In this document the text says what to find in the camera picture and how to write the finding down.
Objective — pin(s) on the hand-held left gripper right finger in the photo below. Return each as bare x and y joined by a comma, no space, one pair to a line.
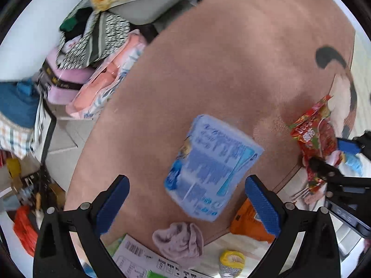
261,205

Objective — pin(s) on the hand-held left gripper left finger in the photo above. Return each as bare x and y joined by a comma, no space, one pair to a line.
113,205

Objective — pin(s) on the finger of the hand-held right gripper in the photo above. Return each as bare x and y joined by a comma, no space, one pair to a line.
347,147
321,166

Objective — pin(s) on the red snack bag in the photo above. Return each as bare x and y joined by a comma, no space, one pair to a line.
316,144

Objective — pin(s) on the blue tissue pack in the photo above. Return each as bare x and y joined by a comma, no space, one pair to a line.
208,165

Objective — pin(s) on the mauve soft cloth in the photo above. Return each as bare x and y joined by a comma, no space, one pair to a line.
179,243

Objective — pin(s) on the orange snack bag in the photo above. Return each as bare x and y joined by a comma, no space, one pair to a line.
250,221

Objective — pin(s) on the cat print mat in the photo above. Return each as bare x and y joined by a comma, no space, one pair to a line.
343,92

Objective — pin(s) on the white cardboard box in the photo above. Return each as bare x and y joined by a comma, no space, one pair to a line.
136,256

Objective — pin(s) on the yellow silver scrubber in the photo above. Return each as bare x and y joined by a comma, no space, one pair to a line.
232,262

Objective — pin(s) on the red plastic bag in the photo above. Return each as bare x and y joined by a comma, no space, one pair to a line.
24,228

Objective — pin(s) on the plaid cloth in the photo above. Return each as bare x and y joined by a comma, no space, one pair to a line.
13,137

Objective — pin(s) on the pink tissue package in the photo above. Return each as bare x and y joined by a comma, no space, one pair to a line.
108,84

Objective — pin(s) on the pink round rug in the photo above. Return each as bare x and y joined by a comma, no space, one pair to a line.
220,72

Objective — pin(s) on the blue cloth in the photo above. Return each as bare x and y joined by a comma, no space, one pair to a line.
17,104

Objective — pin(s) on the black white patterned clothing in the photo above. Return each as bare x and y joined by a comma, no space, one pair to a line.
98,37

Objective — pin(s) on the green black garment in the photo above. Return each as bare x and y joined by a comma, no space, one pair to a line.
74,23

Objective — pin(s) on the grey cushion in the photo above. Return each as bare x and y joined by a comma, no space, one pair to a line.
145,3

